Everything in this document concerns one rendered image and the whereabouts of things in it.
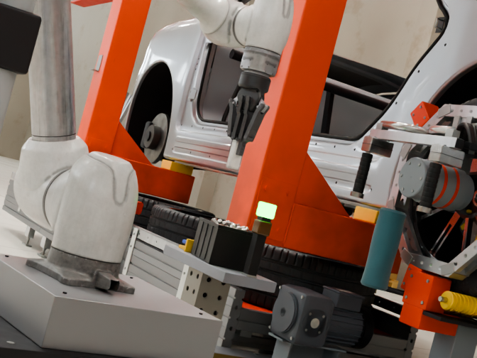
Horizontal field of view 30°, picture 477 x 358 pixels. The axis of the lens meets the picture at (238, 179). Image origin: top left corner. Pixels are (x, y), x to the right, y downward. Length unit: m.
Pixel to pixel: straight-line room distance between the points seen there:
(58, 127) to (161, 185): 2.94
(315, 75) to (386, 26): 9.01
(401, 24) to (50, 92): 10.05
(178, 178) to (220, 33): 2.80
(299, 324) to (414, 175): 0.62
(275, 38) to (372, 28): 10.14
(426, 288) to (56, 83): 1.39
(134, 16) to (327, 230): 2.11
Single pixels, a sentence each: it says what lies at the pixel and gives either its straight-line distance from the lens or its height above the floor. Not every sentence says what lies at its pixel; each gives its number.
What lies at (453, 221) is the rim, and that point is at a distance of 3.00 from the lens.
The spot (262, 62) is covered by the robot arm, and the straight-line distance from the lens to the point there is 2.15.
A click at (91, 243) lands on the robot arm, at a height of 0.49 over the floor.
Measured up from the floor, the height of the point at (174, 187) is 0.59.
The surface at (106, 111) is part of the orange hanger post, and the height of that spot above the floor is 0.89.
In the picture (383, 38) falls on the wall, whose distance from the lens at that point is 12.05.
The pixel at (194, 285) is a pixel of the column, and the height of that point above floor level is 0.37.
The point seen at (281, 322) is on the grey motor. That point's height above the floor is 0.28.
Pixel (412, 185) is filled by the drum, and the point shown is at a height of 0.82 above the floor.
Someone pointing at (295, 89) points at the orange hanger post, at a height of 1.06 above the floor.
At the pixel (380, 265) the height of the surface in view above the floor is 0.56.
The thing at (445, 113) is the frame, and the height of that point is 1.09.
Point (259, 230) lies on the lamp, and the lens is 2.46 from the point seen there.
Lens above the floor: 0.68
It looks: 1 degrees up
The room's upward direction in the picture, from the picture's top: 15 degrees clockwise
